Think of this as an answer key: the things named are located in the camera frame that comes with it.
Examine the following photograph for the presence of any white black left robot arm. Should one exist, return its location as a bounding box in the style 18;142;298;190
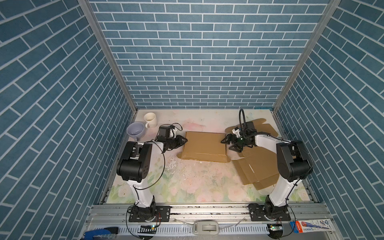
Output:
116;122;188;225

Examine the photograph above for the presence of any blue black tool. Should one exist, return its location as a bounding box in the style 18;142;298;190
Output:
81;227;119;240

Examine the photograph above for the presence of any aluminium corner post left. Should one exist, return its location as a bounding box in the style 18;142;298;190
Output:
78;0;138;114

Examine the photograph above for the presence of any brown cardboard box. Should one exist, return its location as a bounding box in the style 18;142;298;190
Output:
177;132;231;163
224;117;283;191

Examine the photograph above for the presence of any white red blue tube box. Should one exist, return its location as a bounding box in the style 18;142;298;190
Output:
290;219;336;234

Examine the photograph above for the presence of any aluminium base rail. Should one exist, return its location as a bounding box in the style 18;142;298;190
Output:
80;202;342;240

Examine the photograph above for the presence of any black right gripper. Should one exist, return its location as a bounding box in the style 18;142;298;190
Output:
221;133;249;153

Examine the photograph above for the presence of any cream ceramic mug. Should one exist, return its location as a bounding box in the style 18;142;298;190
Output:
144;113;158;129

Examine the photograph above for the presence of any aluminium corner post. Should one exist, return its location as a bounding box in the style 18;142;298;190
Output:
272;0;341;114
78;0;138;114

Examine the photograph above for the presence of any lavender ceramic bowl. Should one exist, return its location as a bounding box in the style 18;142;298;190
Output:
126;122;146;142

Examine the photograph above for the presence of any aluminium corner post right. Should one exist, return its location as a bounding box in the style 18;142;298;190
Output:
272;0;341;114

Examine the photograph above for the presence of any grey plastic clamp handle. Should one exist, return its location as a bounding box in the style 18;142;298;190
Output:
193;221;220;236

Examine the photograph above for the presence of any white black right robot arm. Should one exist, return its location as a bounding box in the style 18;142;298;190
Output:
221;132;314;222

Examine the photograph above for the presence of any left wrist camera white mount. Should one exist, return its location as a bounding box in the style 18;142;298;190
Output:
167;126;177;138

